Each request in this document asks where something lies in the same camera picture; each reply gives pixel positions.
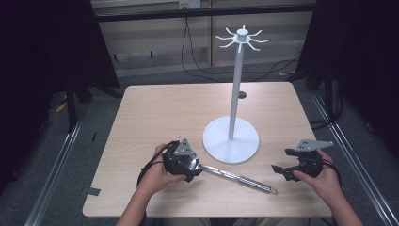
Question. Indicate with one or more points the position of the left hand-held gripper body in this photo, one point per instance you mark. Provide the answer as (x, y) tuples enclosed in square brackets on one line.
[(175, 163)]

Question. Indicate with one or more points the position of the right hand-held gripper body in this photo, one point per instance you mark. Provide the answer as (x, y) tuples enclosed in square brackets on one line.
[(310, 163)]

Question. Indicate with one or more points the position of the metal ladle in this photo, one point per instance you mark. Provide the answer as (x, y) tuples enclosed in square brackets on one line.
[(238, 179)]

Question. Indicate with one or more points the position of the person's left hand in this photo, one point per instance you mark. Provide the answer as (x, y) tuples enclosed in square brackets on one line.
[(155, 177)]

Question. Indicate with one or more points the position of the person's right hand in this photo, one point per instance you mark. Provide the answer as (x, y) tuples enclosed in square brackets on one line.
[(327, 183)]

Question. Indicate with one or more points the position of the person's lap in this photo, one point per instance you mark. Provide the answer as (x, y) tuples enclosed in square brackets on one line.
[(238, 222)]

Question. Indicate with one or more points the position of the white hook stand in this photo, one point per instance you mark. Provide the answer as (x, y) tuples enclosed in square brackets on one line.
[(233, 106)]

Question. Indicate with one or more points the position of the small black floor tape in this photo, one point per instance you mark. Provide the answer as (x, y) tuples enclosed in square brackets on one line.
[(94, 136)]

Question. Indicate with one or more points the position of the black curtain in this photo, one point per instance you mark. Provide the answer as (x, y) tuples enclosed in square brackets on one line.
[(363, 62), (37, 78)]

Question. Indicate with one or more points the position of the black metal stand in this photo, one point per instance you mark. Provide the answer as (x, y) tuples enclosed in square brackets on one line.
[(71, 106)]

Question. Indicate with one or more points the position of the yellow floor tape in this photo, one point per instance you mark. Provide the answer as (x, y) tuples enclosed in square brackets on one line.
[(61, 106)]

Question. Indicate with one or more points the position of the black horizontal bar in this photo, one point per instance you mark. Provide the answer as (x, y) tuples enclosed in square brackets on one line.
[(204, 12)]

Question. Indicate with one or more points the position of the metal floor rail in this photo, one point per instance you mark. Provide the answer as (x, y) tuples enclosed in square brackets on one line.
[(354, 163), (56, 169)]

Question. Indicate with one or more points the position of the wall power socket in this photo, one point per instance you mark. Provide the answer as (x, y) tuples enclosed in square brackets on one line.
[(189, 3)]

